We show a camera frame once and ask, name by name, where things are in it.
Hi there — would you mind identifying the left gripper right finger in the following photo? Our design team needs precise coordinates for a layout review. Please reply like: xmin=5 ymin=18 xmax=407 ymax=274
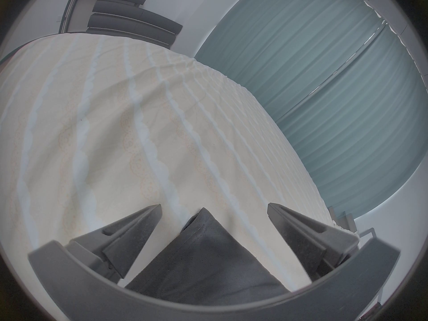
xmin=267 ymin=203 xmax=360 ymax=282

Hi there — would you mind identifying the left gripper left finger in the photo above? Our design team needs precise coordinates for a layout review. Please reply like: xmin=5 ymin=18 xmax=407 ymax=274
xmin=68 ymin=204 xmax=163 ymax=283

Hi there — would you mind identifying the black T-shirt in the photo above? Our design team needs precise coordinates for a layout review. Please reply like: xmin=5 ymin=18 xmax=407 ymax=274
xmin=125 ymin=208 xmax=292 ymax=305

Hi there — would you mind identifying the bed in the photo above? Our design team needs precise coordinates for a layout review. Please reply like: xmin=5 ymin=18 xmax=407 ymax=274
xmin=0 ymin=34 xmax=377 ymax=288

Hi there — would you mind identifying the grey bedside table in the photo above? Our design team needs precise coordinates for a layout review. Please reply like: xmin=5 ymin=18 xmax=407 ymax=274
xmin=328 ymin=205 xmax=358 ymax=237

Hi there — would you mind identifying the blue-green curtain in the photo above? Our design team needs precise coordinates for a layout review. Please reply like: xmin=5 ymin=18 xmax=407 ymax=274
xmin=278 ymin=25 xmax=428 ymax=216
xmin=194 ymin=0 xmax=388 ymax=119

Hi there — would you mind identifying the black chest of drawers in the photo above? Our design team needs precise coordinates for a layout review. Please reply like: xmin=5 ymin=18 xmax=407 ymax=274
xmin=58 ymin=0 xmax=184 ymax=50

